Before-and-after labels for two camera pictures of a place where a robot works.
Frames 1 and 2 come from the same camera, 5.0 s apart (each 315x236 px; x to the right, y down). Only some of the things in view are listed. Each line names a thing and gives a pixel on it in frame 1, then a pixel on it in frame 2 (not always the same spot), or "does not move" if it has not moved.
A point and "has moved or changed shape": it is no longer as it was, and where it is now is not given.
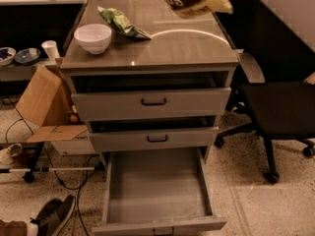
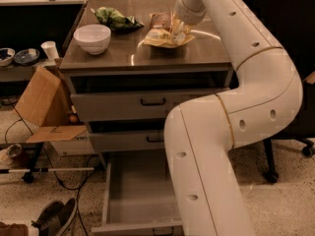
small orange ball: x=74 y=118 does not move
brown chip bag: x=194 y=0 has moved or changed shape
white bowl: x=94 y=37 does not move
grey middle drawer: x=160 y=139 does not move
